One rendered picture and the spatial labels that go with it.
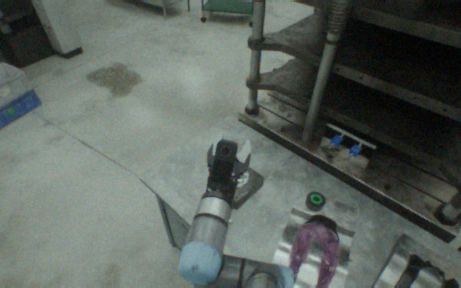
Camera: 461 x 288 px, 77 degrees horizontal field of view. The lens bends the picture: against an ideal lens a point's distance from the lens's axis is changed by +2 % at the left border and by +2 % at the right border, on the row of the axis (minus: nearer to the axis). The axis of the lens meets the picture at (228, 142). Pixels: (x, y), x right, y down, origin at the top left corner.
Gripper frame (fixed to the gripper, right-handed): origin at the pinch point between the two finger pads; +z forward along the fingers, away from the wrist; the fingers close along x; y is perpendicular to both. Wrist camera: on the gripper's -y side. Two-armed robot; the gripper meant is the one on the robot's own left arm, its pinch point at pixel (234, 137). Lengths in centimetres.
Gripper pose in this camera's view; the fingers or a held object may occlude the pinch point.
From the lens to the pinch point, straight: 75.3
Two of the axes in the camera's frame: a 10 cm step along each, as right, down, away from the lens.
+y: -1.3, 6.9, 7.1
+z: 2.0, -6.8, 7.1
